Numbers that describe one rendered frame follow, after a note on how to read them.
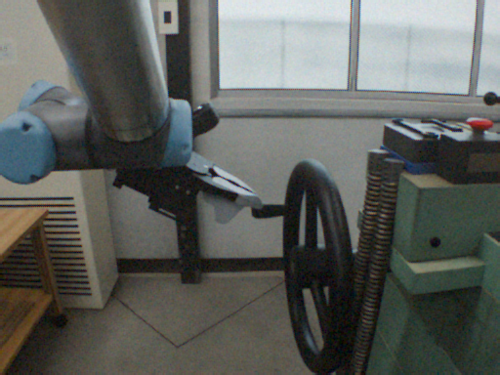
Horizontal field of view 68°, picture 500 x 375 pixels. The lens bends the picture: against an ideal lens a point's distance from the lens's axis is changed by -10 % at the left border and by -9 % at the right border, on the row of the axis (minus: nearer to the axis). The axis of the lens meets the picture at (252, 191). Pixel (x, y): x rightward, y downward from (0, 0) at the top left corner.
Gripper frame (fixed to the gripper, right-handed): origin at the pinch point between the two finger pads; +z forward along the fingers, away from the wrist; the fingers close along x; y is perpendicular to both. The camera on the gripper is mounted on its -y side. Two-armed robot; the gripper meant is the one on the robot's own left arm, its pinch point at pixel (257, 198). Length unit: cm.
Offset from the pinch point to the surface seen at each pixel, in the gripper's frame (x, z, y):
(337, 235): 19.4, 3.2, -6.9
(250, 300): -91, 52, 77
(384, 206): 14.8, 8.8, -11.1
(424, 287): 21.8, 14.8, -6.9
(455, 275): 21.7, 17.6, -9.6
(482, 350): 25.5, 25.5, -4.3
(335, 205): 16.6, 2.5, -8.9
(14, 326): -51, -35, 101
